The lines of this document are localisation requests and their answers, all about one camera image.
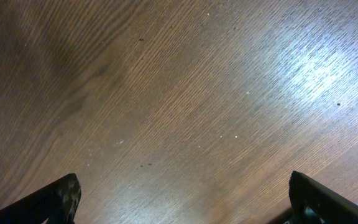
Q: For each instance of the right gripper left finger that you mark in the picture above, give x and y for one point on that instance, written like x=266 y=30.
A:
x=55 y=203

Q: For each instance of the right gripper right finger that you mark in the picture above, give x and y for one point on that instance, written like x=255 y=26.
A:
x=312 y=202

